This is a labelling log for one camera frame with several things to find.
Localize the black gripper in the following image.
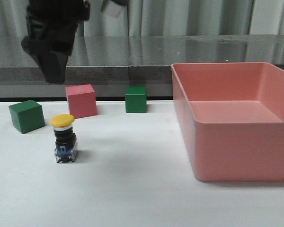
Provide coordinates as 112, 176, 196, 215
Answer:
21, 0, 90, 83

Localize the yellow push button switch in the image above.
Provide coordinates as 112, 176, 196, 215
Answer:
50, 114, 78, 163

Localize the near pink cube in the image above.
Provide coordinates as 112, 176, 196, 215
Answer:
65, 84, 98, 119

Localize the grey stone counter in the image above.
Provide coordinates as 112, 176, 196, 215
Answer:
0, 35, 284, 101

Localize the near green cube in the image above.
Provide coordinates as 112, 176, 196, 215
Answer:
9, 100, 45, 134

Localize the green cube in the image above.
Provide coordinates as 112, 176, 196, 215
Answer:
9, 100, 45, 134
125, 87, 147, 113

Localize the far green cube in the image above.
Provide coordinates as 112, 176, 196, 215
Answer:
125, 87, 147, 113

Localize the pale green curtain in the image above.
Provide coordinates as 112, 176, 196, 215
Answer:
0, 0, 284, 37

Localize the pink plastic bin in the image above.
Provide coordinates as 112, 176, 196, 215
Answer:
171, 62, 284, 181

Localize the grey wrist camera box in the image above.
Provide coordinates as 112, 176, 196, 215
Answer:
101, 0, 129, 17

